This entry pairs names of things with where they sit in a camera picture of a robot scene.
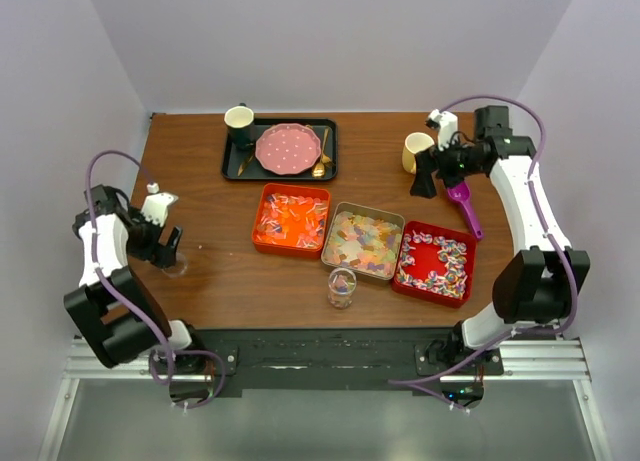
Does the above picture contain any clear jar lid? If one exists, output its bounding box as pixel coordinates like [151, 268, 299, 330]
[163, 252, 189, 278]

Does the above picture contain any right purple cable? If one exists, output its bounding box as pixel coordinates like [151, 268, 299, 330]
[387, 94, 580, 399]

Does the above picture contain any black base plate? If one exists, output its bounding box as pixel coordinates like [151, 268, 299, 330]
[169, 326, 504, 403]

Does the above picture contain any dark green cup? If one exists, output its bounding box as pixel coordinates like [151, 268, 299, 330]
[223, 103, 255, 149]

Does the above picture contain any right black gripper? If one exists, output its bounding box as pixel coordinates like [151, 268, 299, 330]
[411, 133, 484, 199]

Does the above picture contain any gold fork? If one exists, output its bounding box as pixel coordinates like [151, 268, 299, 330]
[319, 126, 335, 170]

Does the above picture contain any purple plastic scoop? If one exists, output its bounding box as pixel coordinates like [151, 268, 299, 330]
[446, 181, 484, 240]

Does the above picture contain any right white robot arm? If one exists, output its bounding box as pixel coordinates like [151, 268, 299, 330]
[410, 99, 590, 374]

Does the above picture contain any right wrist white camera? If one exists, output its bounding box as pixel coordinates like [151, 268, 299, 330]
[426, 109, 458, 151]

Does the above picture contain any red box of lollipops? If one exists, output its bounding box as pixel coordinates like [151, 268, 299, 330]
[391, 221, 477, 309]

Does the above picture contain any black serving tray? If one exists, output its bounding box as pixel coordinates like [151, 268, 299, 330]
[221, 116, 338, 182]

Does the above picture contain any gold spoon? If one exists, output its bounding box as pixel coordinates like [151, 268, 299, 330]
[312, 128, 329, 179]

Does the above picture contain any silver tin of gummies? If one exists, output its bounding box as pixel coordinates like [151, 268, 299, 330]
[321, 202, 405, 284]

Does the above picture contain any yellow mug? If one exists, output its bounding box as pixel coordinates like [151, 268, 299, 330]
[401, 132, 435, 174]

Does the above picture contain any pink polka dot plate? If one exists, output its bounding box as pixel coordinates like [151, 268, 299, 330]
[255, 123, 321, 176]

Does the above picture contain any clear glass jar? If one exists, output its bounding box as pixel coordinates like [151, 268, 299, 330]
[328, 268, 357, 309]

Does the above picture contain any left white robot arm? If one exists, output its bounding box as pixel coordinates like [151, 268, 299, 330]
[63, 184, 207, 373]

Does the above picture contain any orange candy box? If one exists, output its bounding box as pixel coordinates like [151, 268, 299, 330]
[251, 183, 331, 259]

